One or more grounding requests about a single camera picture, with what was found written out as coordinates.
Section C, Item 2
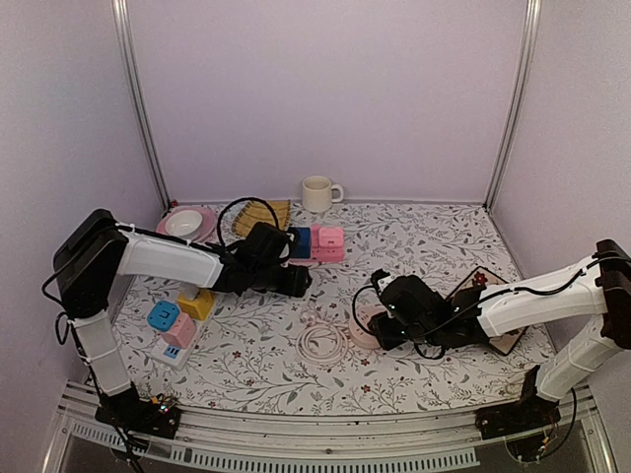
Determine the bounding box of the left aluminium corner post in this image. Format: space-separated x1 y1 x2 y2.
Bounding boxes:
111 0 172 211

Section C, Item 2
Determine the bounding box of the round pink socket hub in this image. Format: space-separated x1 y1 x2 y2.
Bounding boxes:
348 304 383 350

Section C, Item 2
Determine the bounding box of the white power strip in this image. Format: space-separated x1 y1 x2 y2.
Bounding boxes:
147 290 214 371

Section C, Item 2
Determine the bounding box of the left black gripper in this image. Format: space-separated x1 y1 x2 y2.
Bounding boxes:
250 263 313 297

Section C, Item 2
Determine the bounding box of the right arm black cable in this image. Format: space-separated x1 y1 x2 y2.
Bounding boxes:
350 283 484 361

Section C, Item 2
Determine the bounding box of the right aluminium corner post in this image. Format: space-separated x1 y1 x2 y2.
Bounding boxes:
484 0 542 213

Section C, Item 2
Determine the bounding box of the pink cube adapter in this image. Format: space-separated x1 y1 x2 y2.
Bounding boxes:
162 312 196 349

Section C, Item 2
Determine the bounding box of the yellow bamboo tray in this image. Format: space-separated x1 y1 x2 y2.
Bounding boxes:
232 200 291 237

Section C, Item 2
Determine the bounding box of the floral square tray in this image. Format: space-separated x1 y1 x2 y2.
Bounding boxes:
446 265 526 356

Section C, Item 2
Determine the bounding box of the dark blue cube adapter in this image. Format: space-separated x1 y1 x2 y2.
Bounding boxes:
289 227 312 260

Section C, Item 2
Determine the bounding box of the white plug adapter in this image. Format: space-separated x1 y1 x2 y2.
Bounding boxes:
309 291 324 302

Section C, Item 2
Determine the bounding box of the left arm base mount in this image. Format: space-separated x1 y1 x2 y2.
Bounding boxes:
95 385 181 439

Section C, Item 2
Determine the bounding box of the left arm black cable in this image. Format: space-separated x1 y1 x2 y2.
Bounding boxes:
215 196 280 247

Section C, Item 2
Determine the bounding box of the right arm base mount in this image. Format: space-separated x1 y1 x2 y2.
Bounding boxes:
475 366 561 439

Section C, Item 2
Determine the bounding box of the aluminium corner post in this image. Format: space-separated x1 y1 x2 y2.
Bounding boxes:
111 0 172 211
484 0 542 213

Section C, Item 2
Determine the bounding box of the pink power strip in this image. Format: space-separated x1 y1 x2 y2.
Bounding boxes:
310 224 344 263

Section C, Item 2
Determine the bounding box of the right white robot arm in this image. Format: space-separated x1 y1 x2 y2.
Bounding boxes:
368 239 630 430

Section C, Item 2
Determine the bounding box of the cream ceramic mug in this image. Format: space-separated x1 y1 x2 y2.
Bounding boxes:
302 175 345 213

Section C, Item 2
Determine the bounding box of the pink plate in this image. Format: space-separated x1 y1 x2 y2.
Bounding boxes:
156 206 216 242

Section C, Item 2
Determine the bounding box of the yellow cube adapter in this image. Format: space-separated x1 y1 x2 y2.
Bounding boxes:
176 289 214 321

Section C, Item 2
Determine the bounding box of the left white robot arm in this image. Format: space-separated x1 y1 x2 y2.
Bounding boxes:
43 209 312 428

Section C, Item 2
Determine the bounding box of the aluminium front rail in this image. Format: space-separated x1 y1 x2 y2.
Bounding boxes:
42 382 618 472

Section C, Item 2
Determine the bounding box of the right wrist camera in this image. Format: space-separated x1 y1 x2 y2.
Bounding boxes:
370 269 393 295

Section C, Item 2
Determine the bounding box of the cyan cube adapter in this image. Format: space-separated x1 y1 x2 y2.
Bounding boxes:
147 301 179 333

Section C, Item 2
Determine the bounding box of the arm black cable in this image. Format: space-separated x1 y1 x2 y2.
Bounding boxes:
350 283 484 361
215 196 280 247

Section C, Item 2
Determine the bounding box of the white bowl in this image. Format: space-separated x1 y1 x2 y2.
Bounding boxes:
165 210 203 239

